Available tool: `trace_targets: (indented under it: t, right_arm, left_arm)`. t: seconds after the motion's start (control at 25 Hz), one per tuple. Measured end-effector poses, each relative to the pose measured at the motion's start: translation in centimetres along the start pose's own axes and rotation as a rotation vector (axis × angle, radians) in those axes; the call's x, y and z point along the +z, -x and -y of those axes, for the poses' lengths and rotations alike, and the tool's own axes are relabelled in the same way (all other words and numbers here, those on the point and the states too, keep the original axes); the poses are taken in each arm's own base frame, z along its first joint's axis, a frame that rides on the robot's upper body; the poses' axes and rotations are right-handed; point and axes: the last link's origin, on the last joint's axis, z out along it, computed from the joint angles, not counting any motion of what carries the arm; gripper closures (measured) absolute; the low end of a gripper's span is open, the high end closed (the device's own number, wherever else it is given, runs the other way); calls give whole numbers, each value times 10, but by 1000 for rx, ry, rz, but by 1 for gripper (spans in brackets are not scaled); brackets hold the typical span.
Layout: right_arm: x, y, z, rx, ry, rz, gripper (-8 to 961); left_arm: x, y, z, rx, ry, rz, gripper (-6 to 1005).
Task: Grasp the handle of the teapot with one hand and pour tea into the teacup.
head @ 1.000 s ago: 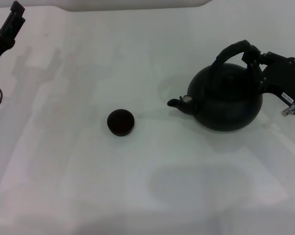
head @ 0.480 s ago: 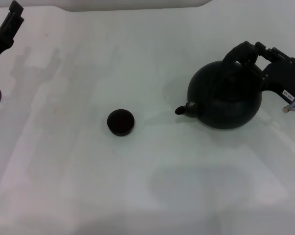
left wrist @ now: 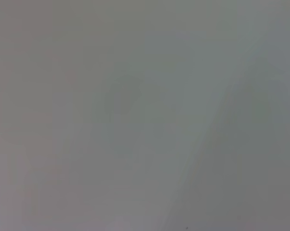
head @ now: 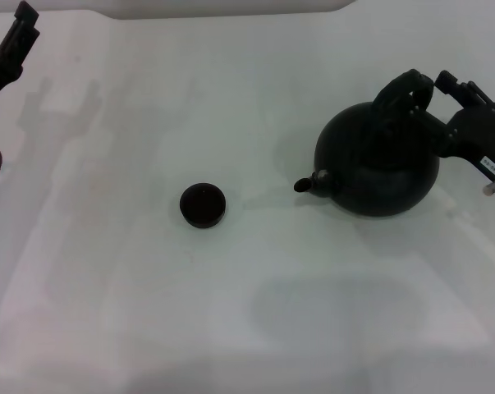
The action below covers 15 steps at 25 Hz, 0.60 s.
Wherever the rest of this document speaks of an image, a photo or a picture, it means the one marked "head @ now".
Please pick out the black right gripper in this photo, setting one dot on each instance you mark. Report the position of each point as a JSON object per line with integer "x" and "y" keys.
{"x": 481, "y": 135}

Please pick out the small black teacup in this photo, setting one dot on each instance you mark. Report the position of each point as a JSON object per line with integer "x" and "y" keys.
{"x": 203, "y": 205}

